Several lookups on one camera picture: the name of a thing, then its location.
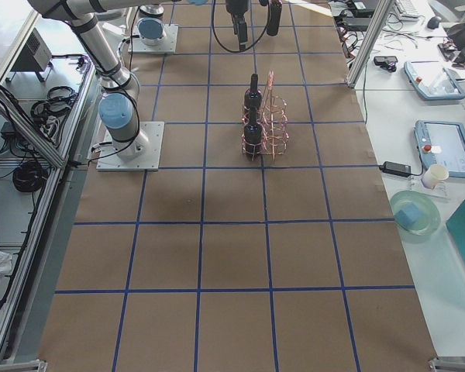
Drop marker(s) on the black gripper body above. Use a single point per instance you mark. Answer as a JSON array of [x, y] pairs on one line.
[[235, 6]]

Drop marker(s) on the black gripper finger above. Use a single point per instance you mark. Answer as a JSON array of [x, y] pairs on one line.
[[242, 35]]

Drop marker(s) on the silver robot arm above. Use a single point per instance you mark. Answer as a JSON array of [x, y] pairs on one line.
[[151, 30], [118, 109]]

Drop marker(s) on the black webcam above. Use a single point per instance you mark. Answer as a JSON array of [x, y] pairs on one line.
[[387, 63]]

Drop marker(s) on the blue teach pendant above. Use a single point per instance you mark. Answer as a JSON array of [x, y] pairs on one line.
[[433, 81], [442, 143]]

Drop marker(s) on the grey control box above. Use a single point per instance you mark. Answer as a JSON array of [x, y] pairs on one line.
[[35, 56]]

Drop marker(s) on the black power adapter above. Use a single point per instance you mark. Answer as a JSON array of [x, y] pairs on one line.
[[401, 170]]

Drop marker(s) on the white paper cup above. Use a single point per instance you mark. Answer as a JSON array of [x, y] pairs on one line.
[[435, 174]]

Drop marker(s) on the blue sponge block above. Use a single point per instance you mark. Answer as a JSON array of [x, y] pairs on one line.
[[408, 215]]

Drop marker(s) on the green glass plate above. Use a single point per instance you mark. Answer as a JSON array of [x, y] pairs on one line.
[[429, 223]]

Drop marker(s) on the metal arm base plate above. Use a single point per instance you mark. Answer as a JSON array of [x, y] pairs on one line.
[[166, 44], [142, 154]]

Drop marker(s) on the copper wire wine basket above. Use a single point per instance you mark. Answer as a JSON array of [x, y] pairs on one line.
[[272, 117]]

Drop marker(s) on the aluminium frame post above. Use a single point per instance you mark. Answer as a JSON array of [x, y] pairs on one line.
[[376, 25]]

